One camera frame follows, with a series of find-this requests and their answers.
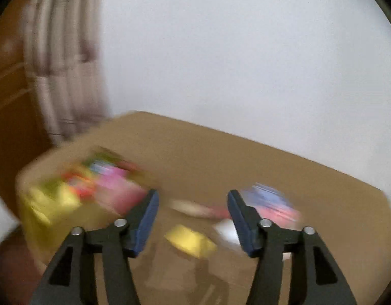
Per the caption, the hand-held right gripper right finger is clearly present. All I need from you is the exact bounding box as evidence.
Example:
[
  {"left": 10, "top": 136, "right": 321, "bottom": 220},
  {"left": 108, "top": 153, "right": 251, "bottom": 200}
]
[{"left": 227, "top": 190, "right": 358, "bottom": 305}]

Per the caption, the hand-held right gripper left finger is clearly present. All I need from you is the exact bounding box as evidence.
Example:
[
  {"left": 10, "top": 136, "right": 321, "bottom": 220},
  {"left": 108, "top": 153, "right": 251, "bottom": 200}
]
[{"left": 29, "top": 189, "right": 160, "bottom": 305}]

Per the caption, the white flat piece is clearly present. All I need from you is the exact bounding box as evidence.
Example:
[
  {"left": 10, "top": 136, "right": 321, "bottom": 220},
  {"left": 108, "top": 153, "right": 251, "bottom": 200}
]
[{"left": 213, "top": 219, "right": 293, "bottom": 259}]

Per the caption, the blue and red packet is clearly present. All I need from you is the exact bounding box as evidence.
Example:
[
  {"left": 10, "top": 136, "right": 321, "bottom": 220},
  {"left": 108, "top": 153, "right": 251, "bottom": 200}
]
[{"left": 240, "top": 182, "right": 306, "bottom": 232}]

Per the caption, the white and red packet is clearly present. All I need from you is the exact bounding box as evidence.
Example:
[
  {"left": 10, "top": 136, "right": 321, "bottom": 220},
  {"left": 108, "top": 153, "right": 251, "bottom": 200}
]
[{"left": 168, "top": 199, "right": 232, "bottom": 220}]

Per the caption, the yellow block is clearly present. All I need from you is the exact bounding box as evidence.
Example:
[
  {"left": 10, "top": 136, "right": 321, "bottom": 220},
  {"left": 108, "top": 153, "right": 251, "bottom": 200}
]
[{"left": 164, "top": 224, "right": 218, "bottom": 259}]

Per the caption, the yellow box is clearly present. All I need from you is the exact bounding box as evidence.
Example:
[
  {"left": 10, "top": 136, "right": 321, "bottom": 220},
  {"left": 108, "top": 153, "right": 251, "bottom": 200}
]
[{"left": 17, "top": 178, "right": 84, "bottom": 255}]

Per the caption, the wooden door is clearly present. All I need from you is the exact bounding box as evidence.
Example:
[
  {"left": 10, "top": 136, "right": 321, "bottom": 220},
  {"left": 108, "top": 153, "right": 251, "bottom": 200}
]
[{"left": 0, "top": 0, "right": 56, "bottom": 204}]

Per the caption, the striped curtain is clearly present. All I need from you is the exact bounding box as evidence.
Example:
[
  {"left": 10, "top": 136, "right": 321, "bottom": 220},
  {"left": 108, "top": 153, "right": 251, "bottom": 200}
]
[{"left": 22, "top": 0, "right": 111, "bottom": 145}]

